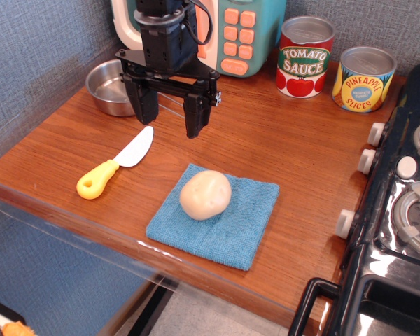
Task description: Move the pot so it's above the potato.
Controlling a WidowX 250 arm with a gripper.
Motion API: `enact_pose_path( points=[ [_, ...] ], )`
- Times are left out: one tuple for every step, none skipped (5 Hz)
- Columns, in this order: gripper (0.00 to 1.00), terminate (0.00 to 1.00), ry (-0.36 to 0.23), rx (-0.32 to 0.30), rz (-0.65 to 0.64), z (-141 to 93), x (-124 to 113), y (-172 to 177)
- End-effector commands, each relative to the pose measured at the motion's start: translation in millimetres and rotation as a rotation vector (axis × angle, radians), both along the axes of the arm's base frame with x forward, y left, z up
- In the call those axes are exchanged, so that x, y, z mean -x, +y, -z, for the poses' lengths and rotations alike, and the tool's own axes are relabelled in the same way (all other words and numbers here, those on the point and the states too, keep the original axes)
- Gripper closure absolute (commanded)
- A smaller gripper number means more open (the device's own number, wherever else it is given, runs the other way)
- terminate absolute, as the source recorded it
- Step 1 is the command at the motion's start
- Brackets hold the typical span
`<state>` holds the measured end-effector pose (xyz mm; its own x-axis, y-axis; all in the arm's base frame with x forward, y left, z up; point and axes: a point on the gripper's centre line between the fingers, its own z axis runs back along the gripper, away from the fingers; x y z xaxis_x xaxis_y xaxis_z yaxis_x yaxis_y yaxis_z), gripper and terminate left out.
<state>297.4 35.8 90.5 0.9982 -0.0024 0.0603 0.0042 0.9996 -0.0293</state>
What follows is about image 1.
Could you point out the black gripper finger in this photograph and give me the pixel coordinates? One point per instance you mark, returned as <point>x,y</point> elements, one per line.
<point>143,99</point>
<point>197,112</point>

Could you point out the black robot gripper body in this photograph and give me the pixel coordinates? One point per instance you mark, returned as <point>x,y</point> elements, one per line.
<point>169,46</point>

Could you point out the small steel pot with handle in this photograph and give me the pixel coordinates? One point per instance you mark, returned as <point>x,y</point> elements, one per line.
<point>108,91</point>

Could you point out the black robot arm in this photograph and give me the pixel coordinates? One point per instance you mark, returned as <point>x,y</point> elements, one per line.
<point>186,85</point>

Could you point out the beige toy potato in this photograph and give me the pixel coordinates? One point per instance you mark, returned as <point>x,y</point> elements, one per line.
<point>205,195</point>

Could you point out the teal toy microwave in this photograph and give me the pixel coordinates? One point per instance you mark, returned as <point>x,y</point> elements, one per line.
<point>244,34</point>

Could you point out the tomato sauce can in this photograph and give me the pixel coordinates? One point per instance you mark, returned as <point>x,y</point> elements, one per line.
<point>304,53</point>

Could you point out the blue folded cloth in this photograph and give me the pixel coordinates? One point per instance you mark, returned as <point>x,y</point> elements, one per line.
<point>230,238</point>

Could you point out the pineapple slices can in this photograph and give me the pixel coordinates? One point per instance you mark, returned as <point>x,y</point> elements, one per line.
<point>363,79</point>

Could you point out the black toy stove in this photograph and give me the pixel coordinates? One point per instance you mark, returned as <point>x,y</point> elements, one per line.
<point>379,291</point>

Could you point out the orange fuzzy object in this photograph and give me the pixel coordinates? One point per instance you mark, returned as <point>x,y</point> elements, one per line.
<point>17,329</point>

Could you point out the toy knife yellow handle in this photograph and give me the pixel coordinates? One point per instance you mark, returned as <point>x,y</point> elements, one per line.
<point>92,184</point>

